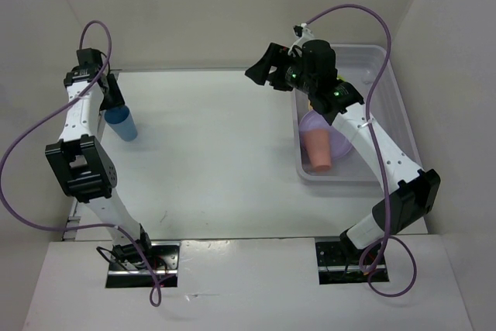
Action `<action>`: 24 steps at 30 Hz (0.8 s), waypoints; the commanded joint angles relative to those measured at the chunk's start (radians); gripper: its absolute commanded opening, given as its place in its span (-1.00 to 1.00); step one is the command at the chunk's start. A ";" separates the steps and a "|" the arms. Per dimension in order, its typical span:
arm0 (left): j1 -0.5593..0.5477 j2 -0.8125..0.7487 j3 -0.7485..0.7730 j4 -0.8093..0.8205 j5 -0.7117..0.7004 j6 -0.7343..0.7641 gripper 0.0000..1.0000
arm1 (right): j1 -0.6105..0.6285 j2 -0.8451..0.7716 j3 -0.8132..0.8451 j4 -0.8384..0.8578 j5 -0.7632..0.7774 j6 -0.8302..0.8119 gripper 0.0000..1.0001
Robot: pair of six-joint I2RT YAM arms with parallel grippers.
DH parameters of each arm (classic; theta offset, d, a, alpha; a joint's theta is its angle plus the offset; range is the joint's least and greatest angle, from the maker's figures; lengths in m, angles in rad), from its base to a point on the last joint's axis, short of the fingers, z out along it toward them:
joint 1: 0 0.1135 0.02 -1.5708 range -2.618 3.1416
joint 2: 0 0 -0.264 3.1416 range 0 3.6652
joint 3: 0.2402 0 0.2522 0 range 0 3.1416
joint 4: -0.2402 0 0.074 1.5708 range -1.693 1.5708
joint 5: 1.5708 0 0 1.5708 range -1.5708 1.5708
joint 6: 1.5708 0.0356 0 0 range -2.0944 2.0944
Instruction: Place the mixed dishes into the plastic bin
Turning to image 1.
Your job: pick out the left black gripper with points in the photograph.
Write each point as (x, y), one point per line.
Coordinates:
(115, 98)

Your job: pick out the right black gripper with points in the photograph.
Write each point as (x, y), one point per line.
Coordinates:
(275, 55)

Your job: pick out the blue cup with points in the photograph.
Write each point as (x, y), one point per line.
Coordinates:
(121, 122)

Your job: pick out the red cup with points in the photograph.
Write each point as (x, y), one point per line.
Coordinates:
(318, 148)

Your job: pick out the purple plate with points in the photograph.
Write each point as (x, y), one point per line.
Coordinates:
(340, 146)

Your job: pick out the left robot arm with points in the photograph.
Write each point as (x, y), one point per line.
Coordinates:
(129, 240)

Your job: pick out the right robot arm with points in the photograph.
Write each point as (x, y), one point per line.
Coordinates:
(411, 191)

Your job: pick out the clear plastic bin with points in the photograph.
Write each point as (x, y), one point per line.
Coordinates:
(359, 65)

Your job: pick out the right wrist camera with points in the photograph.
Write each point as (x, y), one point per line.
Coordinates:
(302, 34)

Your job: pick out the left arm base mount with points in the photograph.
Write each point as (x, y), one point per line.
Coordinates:
(164, 261)

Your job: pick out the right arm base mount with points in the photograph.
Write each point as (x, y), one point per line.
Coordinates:
(336, 267)

